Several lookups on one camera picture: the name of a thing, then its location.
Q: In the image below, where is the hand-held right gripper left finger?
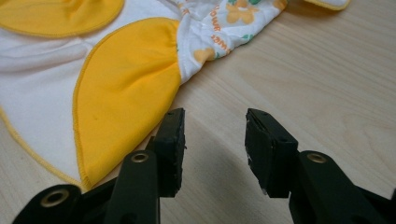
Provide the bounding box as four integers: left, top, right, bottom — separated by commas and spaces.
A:
145, 107, 187, 199

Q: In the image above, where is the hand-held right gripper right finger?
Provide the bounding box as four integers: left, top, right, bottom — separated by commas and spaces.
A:
244, 107, 300, 199

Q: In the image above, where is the white and yellow baby garment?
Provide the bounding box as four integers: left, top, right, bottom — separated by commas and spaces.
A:
0, 0, 352, 191

